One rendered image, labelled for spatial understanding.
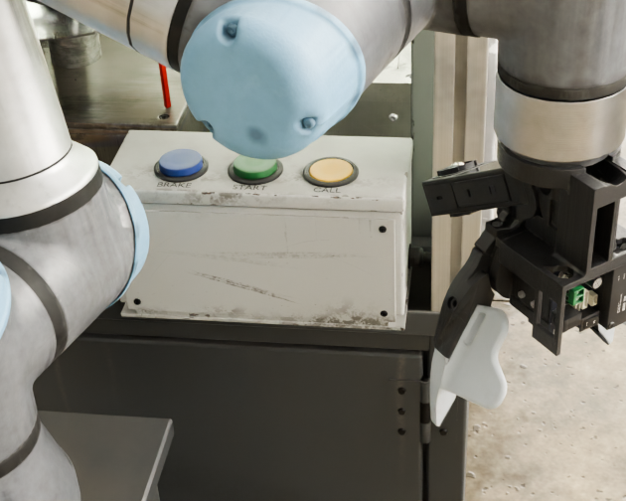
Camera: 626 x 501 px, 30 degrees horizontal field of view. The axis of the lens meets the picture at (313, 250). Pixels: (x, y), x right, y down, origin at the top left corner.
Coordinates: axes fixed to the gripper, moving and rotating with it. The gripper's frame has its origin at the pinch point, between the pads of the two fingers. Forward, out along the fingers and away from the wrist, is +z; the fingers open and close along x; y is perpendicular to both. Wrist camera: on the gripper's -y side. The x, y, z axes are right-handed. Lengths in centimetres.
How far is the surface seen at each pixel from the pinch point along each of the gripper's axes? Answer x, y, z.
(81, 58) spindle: -2, -76, 5
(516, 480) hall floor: 53, -58, 91
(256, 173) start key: -1.3, -35.0, 0.4
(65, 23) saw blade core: -6, -67, -4
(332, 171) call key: 4.8, -32.0, 0.9
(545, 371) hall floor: 75, -76, 91
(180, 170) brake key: -6.8, -39.5, 0.4
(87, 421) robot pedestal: -22.2, -30.5, 16.3
